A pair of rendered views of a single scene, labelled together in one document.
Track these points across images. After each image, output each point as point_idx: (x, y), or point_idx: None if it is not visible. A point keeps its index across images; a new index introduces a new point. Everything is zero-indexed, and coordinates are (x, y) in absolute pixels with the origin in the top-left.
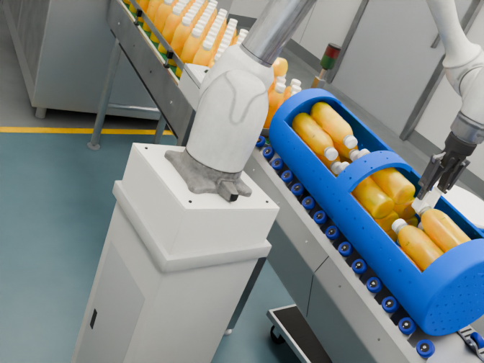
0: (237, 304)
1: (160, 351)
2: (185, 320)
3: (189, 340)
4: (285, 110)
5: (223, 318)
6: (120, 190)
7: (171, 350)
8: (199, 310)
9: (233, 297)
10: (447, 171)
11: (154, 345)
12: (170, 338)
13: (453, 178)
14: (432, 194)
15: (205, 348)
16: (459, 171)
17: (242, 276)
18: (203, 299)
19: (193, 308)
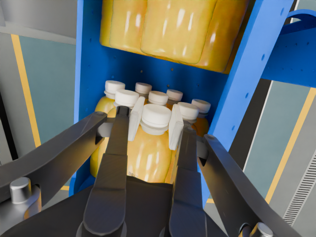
0: (51, 33)
1: (23, 34)
2: (9, 30)
3: (40, 35)
4: None
5: (52, 35)
6: None
7: (33, 35)
8: (12, 30)
9: (35, 31)
10: (171, 179)
11: (9, 32)
12: (18, 33)
13: (208, 178)
14: (172, 123)
15: (67, 38)
16: (220, 212)
17: (14, 26)
18: (0, 27)
19: (1, 28)
